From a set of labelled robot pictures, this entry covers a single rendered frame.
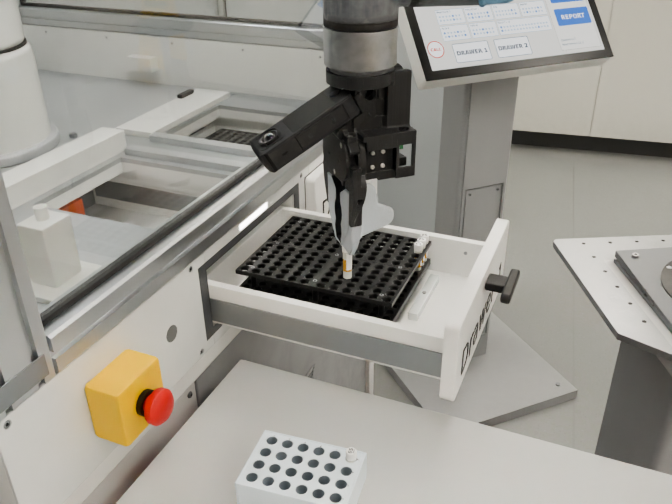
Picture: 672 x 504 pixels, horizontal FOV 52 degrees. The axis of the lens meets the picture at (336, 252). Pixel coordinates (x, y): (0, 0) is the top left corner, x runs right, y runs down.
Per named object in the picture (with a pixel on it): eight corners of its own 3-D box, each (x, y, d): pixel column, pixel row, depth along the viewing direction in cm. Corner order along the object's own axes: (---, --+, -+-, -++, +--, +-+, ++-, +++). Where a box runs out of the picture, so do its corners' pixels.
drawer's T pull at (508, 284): (519, 277, 91) (520, 268, 90) (508, 306, 85) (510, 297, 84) (492, 271, 92) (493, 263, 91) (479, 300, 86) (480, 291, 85)
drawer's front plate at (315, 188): (375, 176, 141) (376, 124, 135) (316, 239, 117) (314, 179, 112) (367, 175, 141) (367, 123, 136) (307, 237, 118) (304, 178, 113)
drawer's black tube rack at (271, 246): (429, 278, 102) (431, 240, 99) (390, 345, 88) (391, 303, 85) (294, 251, 110) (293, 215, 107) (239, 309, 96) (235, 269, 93)
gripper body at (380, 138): (415, 182, 75) (420, 72, 70) (342, 195, 73) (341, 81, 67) (386, 158, 82) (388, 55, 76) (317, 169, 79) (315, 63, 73)
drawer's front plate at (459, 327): (501, 283, 104) (510, 218, 99) (453, 404, 81) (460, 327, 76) (490, 281, 105) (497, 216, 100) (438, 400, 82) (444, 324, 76)
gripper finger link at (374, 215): (398, 257, 79) (399, 181, 75) (350, 266, 78) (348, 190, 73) (386, 246, 82) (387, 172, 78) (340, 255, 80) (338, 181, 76)
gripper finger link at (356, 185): (367, 230, 75) (367, 152, 71) (354, 232, 74) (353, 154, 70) (351, 214, 79) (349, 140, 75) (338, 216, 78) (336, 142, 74)
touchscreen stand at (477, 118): (576, 397, 203) (648, 45, 153) (442, 442, 188) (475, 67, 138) (481, 310, 243) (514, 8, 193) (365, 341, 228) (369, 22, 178)
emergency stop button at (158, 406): (180, 411, 75) (175, 382, 73) (158, 435, 72) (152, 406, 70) (157, 404, 76) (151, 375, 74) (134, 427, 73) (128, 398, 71)
